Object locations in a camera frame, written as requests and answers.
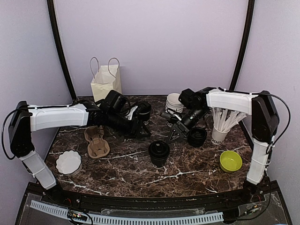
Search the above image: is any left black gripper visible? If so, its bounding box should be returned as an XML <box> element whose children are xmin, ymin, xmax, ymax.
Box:
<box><xmin>106</xmin><ymin>111</ymin><xmax>151</xmax><ymax>139</ymax></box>

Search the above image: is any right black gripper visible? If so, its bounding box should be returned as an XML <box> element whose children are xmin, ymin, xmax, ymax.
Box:
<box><xmin>166</xmin><ymin>107</ymin><xmax>208</xmax><ymax>144</ymax></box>

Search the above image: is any black paper coffee cup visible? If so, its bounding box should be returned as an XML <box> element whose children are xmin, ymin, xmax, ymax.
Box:
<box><xmin>141</xmin><ymin>114</ymin><xmax>150</xmax><ymax>125</ymax></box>

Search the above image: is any black plastic cup lid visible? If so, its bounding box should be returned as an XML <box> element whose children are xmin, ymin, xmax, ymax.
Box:
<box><xmin>135</xmin><ymin>101</ymin><xmax>152</xmax><ymax>120</ymax></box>

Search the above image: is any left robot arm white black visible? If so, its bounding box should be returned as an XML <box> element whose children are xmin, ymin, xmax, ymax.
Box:
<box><xmin>4</xmin><ymin>101</ymin><xmax>150</xmax><ymax>204</ymax></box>

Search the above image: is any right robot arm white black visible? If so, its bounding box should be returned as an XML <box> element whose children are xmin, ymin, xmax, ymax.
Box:
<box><xmin>166</xmin><ymin>87</ymin><xmax>279</xmax><ymax>185</ymax></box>

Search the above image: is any stack of black lids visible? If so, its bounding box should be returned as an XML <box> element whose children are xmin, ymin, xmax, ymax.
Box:
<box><xmin>187</xmin><ymin>127</ymin><xmax>207</xmax><ymax>148</ymax></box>

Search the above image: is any stack of paper cups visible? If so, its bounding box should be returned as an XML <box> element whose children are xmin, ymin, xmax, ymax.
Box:
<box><xmin>165</xmin><ymin>93</ymin><xmax>183</xmax><ymax>114</ymax></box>

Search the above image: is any white cup holding straws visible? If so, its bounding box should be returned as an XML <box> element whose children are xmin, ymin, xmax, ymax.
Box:
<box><xmin>211</xmin><ymin>126</ymin><xmax>229</xmax><ymax>145</ymax></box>

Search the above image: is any brown cardboard cup carrier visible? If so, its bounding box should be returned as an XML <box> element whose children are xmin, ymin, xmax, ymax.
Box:
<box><xmin>84</xmin><ymin>126</ymin><xmax>110</xmax><ymax>159</ymax></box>

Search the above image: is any bundle of wrapped straws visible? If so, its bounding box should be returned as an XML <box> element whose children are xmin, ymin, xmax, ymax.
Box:
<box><xmin>211</xmin><ymin>108</ymin><xmax>247</xmax><ymax>133</ymax></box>

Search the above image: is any green bowl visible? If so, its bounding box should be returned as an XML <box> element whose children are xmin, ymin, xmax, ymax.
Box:
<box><xmin>220</xmin><ymin>150</ymin><xmax>243</xmax><ymax>173</ymax></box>

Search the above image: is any white scalloped bowl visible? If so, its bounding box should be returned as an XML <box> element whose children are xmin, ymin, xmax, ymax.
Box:
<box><xmin>56</xmin><ymin>150</ymin><xmax>82</xmax><ymax>176</ymax></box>

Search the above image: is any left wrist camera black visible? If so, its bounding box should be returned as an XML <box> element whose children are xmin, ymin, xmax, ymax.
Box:
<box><xmin>105</xmin><ymin>90</ymin><xmax>127</xmax><ymax>113</ymax></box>

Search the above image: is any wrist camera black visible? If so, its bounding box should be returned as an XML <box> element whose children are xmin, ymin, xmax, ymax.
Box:
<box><xmin>179</xmin><ymin>89</ymin><xmax>202</xmax><ymax>110</ymax></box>
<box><xmin>105</xmin><ymin>90</ymin><xmax>127</xmax><ymax>113</ymax></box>

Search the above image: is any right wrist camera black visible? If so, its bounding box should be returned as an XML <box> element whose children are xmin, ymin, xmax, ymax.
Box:
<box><xmin>179</xmin><ymin>89</ymin><xmax>202</xmax><ymax>110</ymax></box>

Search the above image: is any cream paper bag with handles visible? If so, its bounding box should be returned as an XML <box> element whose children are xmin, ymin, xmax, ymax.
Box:
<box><xmin>90</xmin><ymin>57</ymin><xmax>122</xmax><ymax>102</ymax></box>

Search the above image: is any white cable duct strip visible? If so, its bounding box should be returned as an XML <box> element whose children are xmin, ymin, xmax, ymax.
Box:
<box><xmin>30</xmin><ymin>200</ymin><xmax>224</xmax><ymax>225</ymax></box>

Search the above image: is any right black frame post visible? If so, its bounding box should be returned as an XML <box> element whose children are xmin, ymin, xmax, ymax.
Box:
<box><xmin>229</xmin><ymin>0</ymin><xmax>255</xmax><ymax>90</ymax></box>

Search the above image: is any black frame post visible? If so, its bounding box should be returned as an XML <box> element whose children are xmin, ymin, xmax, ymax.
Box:
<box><xmin>47</xmin><ymin>0</ymin><xmax>77</xmax><ymax>100</ymax></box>
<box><xmin>229</xmin><ymin>0</ymin><xmax>255</xmax><ymax>90</ymax></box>

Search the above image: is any left black frame post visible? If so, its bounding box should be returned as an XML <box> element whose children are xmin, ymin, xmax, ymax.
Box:
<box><xmin>47</xmin><ymin>0</ymin><xmax>77</xmax><ymax>100</ymax></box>

